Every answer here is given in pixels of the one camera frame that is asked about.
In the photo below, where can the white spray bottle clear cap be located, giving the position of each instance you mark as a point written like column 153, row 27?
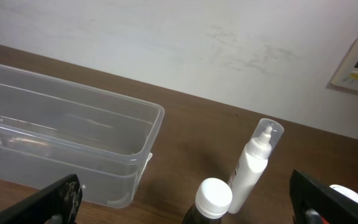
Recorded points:
column 253, row 161

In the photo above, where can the clear plastic container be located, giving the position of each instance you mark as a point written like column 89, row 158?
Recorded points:
column 50, row 128

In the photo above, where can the orange tube white cap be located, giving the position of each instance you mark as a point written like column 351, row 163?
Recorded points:
column 346, row 192

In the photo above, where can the dark bottle white cap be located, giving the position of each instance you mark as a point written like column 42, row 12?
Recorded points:
column 212, row 201

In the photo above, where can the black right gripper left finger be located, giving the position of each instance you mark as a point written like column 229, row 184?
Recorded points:
column 57, row 203

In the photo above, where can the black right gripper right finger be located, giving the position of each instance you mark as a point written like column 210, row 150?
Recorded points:
column 314, row 202

